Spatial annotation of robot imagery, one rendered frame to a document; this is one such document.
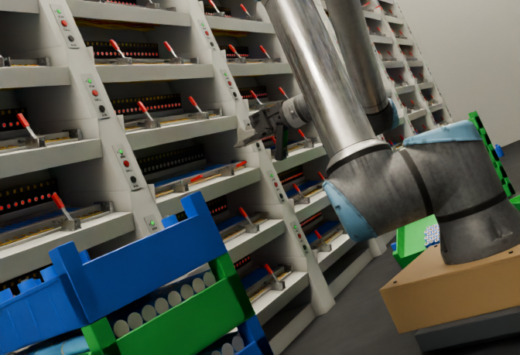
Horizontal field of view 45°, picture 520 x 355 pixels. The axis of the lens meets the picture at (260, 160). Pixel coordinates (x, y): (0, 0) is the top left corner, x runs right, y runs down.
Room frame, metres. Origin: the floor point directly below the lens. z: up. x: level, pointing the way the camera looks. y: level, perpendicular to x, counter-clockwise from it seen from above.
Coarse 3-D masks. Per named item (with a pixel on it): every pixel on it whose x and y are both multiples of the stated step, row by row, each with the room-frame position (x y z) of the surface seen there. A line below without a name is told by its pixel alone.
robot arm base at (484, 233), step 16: (480, 208) 1.25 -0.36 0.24; (496, 208) 1.25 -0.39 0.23; (512, 208) 1.28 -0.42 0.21; (448, 224) 1.29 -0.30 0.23; (464, 224) 1.26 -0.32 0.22; (480, 224) 1.25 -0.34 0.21; (496, 224) 1.25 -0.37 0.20; (512, 224) 1.25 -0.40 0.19; (448, 240) 1.29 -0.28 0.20; (464, 240) 1.26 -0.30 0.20; (480, 240) 1.24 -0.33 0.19; (496, 240) 1.23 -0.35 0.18; (512, 240) 1.23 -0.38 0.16; (448, 256) 1.30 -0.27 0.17; (464, 256) 1.26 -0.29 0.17; (480, 256) 1.24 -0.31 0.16
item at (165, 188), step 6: (234, 162) 2.10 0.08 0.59; (240, 162) 2.11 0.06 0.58; (234, 168) 2.06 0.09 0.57; (240, 168) 2.07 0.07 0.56; (198, 174) 1.89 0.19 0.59; (204, 174) 1.90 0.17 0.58; (210, 174) 1.94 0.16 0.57; (216, 174) 1.95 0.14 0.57; (186, 180) 1.81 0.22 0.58; (198, 180) 1.87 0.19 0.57; (162, 186) 1.71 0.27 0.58; (168, 186) 1.73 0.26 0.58; (156, 192) 1.68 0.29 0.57; (162, 192) 1.71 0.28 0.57; (168, 192) 1.70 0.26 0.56
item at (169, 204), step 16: (224, 160) 2.17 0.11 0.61; (240, 160) 2.12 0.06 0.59; (256, 160) 2.12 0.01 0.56; (144, 176) 1.85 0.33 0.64; (224, 176) 1.96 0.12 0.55; (240, 176) 1.99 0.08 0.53; (256, 176) 2.10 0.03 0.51; (192, 192) 1.74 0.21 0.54; (208, 192) 1.81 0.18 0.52; (224, 192) 1.90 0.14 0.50; (160, 208) 1.60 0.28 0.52; (176, 208) 1.67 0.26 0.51
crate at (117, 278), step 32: (192, 224) 0.72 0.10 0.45; (64, 256) 0.59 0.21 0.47; (128, 256) 0.64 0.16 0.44; (160, 256) 0.67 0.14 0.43; (192, 256) 0.70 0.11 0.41; (32, 288) 0.64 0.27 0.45; (64, 288) 0.60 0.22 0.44; (96, 288) 0.61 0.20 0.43; (128, 288) 0.63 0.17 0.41; (0, 320) 0.71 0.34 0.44; (32, 320) 0.66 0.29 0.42; (64, 320) 0.62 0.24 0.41; (96, 320) 0.60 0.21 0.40; (0, 352) 0.73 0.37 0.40
